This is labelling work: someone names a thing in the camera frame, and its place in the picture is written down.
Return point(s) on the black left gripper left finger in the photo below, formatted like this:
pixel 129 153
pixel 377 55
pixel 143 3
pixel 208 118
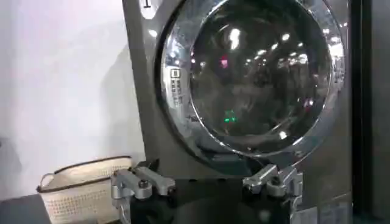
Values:
pixel 143 182

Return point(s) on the grey dryer with number label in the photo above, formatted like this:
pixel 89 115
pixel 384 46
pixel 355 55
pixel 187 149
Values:
pixel 329 176

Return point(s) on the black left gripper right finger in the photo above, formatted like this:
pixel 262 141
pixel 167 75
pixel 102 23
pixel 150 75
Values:
pixel 274 181

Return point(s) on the cream woven laundry basket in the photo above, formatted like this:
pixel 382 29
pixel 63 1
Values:
pixel 80 191

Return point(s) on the round glass dryer door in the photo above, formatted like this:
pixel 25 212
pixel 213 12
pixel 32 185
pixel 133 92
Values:
pixel 250 76

